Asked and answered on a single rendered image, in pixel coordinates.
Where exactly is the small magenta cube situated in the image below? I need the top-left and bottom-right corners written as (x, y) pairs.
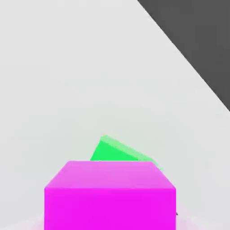
top-left (44, 160), bottom-right (177, 230)

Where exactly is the small green cube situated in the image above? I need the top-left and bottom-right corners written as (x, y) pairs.
top-left (89, 135), bottom-right (162, 171)

